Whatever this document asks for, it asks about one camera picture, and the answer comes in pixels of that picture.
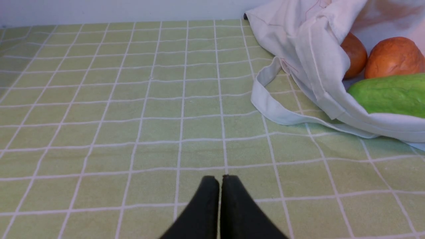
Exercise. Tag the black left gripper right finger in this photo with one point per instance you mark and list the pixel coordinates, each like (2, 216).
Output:
(240, 216)

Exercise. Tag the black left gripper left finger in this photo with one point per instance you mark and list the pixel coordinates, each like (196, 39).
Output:
(199, 218)

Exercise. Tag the brown potato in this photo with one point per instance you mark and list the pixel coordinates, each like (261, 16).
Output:
(394, 56)
(357, 54)

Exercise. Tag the white cloth bag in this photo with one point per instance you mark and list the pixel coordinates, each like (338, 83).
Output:
(304, 36)

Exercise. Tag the brown potato in bag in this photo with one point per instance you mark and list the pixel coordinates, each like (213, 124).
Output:
(394, 56)

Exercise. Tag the green checkered tablecloth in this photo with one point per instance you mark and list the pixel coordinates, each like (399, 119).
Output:
(107, 129)

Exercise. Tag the green cucumber vegetable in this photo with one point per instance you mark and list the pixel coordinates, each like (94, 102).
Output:
(397, 94)

